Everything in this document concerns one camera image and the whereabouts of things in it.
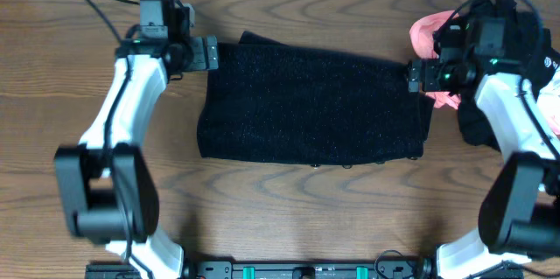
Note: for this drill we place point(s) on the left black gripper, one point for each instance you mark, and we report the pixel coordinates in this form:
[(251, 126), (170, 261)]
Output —
[(196, 61)]

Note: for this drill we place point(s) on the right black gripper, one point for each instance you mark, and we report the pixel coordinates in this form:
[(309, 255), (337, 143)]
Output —
[(430, 69)]

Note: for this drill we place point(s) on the black velvet skirt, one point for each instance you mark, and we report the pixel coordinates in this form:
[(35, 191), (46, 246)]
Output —
[(273, 103)]

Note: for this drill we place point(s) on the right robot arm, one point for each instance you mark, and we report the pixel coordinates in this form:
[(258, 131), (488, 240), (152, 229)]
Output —
[(513, 228)]

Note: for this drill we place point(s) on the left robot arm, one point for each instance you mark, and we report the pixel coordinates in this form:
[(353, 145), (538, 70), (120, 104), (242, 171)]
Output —
[(107, 193)]

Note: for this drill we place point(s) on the pink garment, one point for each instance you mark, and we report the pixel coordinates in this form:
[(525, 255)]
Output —
[(421, 33)]

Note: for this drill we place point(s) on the black t-shirt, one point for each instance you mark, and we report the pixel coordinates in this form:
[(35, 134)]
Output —
[(508, 37)]

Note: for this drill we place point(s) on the black mounting rail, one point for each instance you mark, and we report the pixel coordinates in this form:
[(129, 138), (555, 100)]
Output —
[(385, 266)]

